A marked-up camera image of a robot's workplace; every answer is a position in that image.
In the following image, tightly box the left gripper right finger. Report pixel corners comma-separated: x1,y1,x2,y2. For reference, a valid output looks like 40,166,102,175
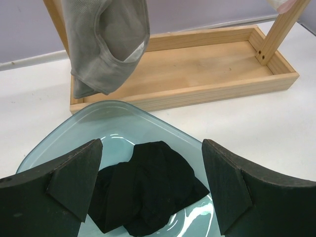
202,139,316,237

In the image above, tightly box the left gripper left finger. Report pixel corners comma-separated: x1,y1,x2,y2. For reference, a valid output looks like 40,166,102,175
0,139,103,237

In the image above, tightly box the black underwear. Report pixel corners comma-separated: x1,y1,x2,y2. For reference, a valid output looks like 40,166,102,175
88,141,209,237

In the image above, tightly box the white pink underwear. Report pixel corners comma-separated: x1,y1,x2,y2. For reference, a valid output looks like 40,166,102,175
267,0,296,14

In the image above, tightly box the grey underwear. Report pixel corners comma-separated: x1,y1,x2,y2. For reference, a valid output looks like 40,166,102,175
61,0,150,99

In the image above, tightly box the teal plastic basin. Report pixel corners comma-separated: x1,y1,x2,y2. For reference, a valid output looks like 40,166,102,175
17,101,220,237

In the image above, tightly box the wooden rack stand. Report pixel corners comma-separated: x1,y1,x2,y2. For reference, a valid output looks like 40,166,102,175
44,0,309,114

